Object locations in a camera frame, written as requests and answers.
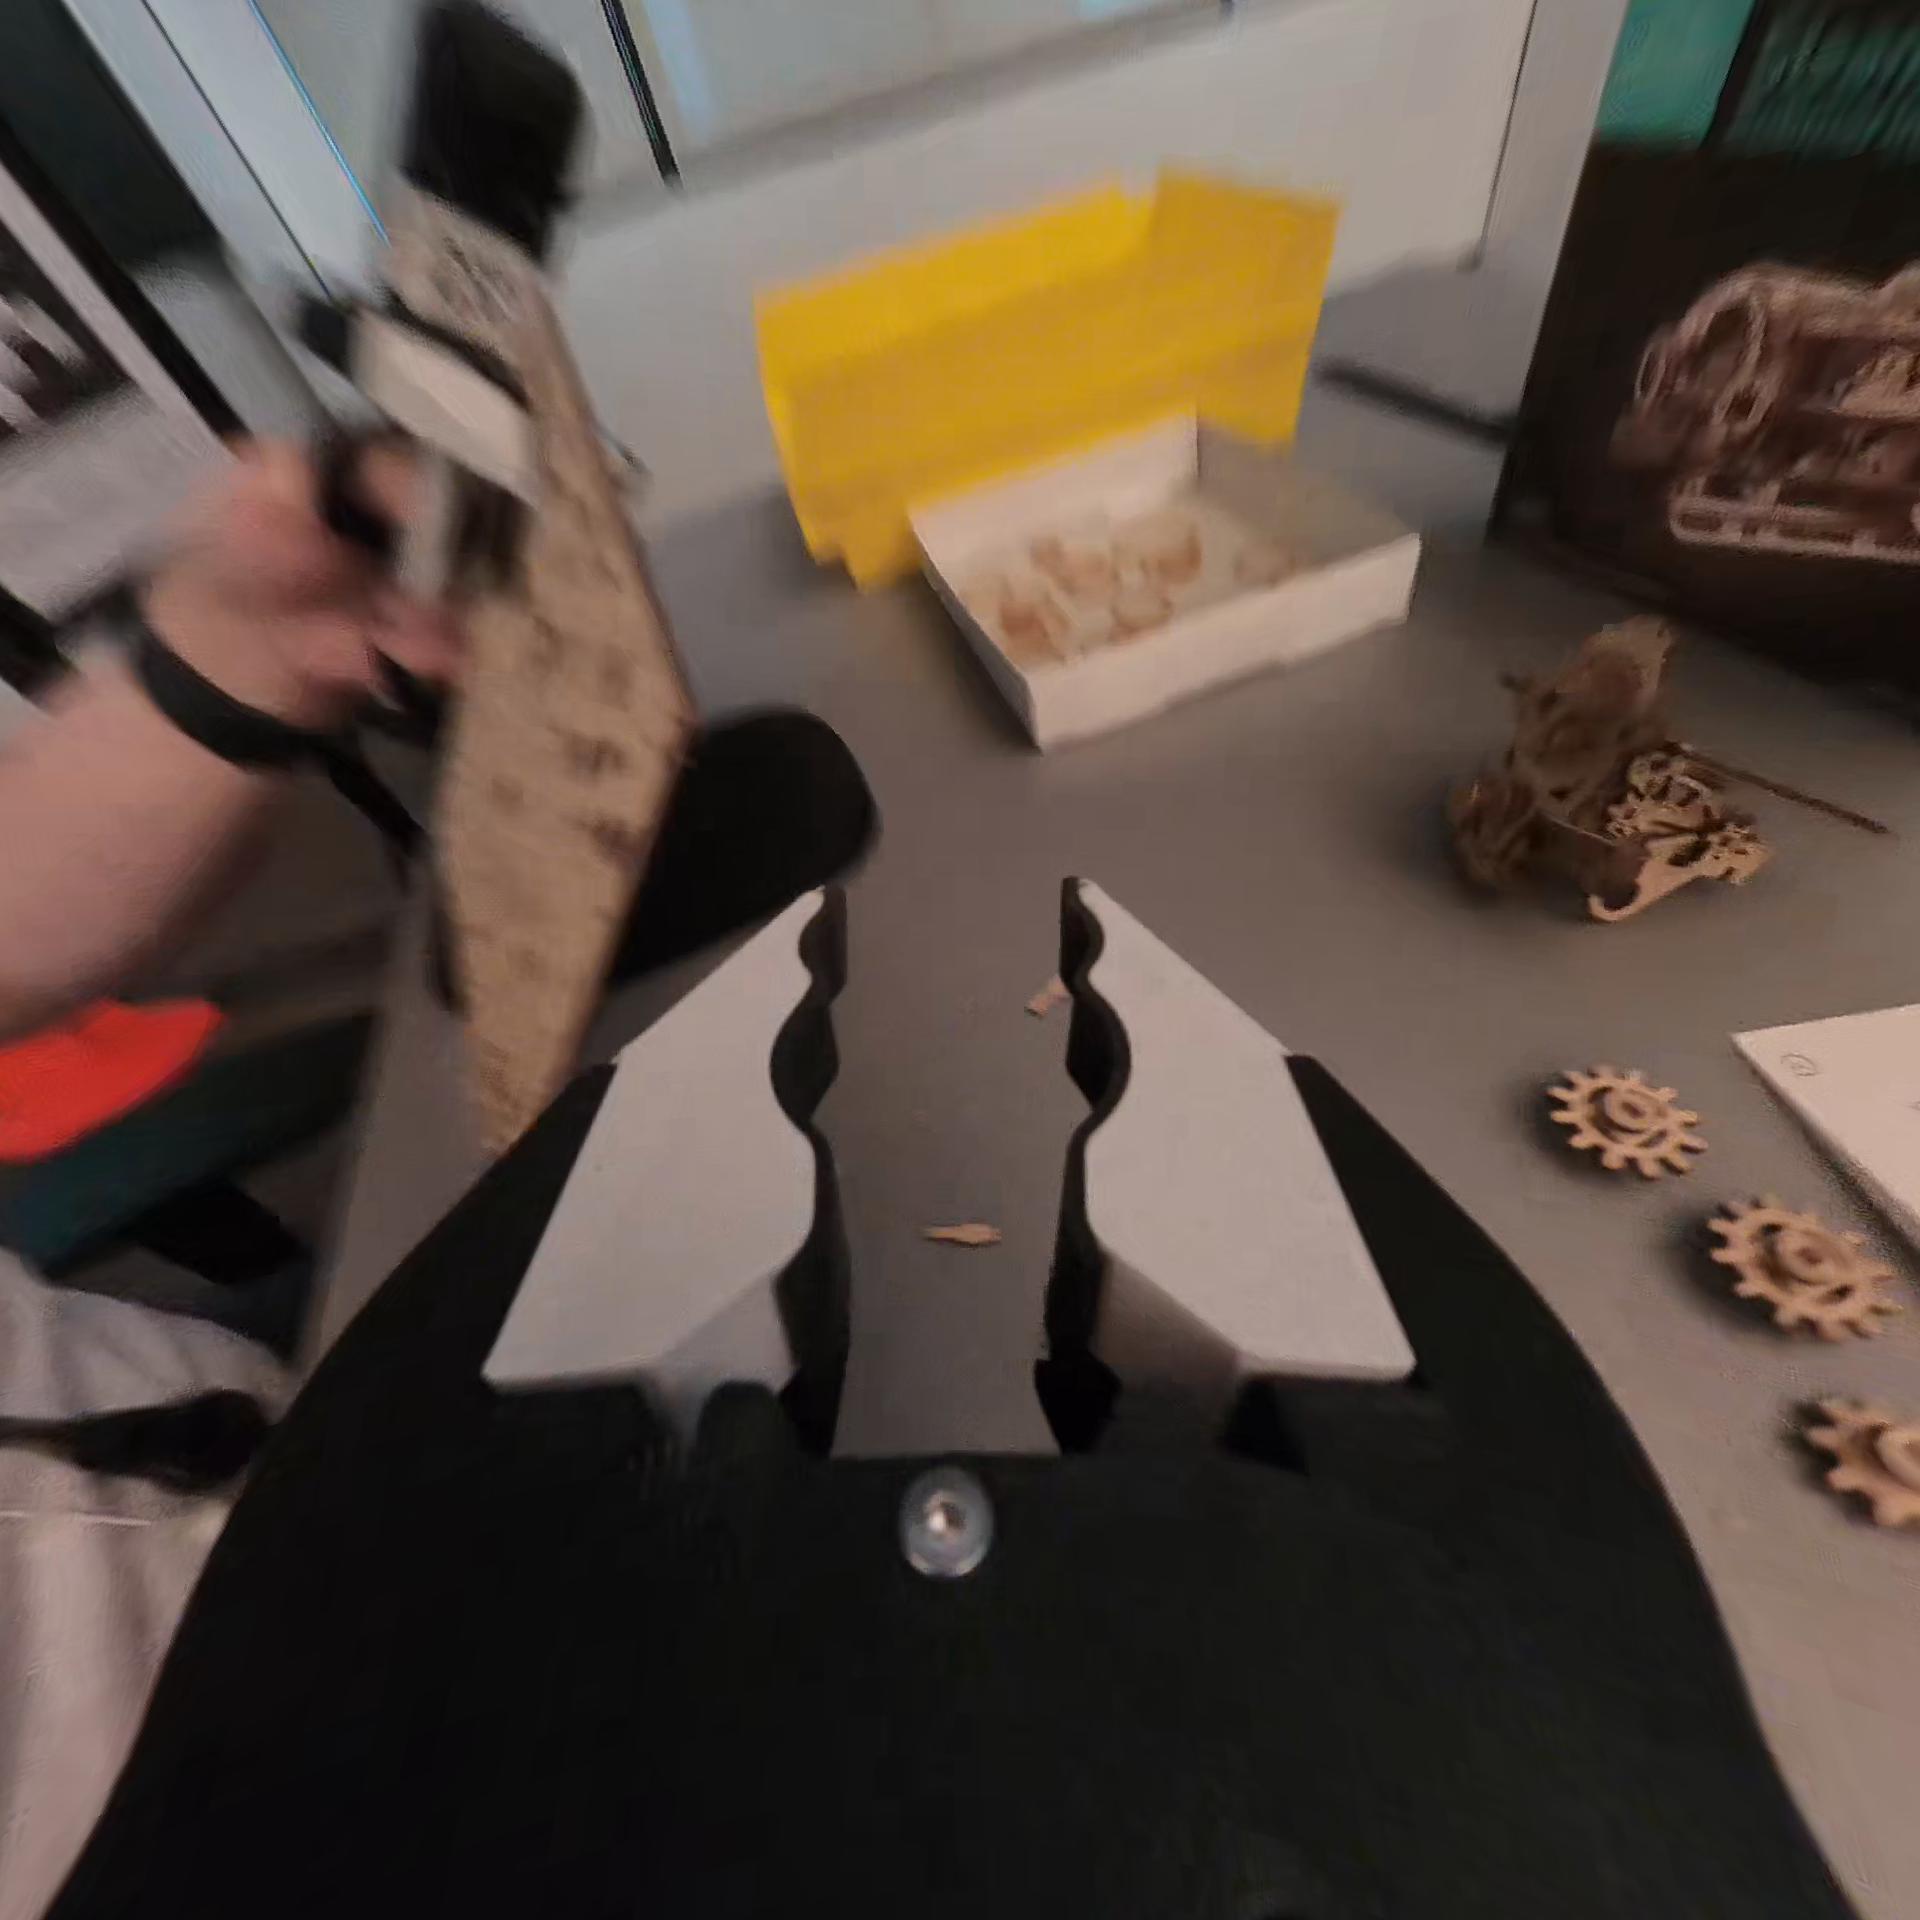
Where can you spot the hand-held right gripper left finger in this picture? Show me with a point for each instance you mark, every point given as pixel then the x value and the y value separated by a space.
pixel 675 1201

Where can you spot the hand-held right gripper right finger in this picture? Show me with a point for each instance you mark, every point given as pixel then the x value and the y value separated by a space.
pixel 1223 1201

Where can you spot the wooden laser-cut parts sheet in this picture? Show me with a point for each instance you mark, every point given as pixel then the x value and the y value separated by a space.
pixel 556 751

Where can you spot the person's left forearm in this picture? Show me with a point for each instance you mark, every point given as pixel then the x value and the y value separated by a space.
pixel 107 855

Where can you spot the assembled wooden gear model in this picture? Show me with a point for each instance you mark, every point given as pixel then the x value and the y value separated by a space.
pixel 1590 781

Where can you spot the dark model kit box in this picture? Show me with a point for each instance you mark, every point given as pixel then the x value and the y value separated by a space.
pixel 1590 299

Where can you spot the person's left hand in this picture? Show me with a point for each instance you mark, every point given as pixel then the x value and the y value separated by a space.
pixel 255 586

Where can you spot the small wooden chip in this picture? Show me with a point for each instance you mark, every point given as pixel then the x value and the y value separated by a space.
pixel 960 1234
pixel 1046 997

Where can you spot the black rounded object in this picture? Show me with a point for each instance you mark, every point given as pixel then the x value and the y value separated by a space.
pixel 764 825

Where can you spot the black wristband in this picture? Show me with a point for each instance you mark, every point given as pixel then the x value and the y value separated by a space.
pixel 203 710

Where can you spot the spoked wooden gear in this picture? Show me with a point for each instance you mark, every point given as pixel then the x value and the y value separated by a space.
pixel 1626 1118

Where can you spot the white cardboard box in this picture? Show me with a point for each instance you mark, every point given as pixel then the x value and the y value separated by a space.
pixel 1215 662

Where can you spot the solid wooden gear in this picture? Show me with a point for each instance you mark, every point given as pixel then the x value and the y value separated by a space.
pixel 1800 1270

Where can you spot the yellow cardboard box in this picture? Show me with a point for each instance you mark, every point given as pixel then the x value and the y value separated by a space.
pixel 1021 360

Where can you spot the red cloth item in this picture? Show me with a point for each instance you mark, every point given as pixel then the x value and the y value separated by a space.
pixel 100 1073

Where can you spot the pile of loose wooden pieces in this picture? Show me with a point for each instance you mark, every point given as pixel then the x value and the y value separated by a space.
pixel 1109 587

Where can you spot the white instruction booklet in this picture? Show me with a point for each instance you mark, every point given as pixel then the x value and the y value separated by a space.
pixel 1853 1096

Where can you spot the small wooden gear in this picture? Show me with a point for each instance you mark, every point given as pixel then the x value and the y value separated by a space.
pixel 1876 1458

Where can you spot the person's light clothing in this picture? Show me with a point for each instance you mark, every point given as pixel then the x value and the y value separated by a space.
pixel 91 1651

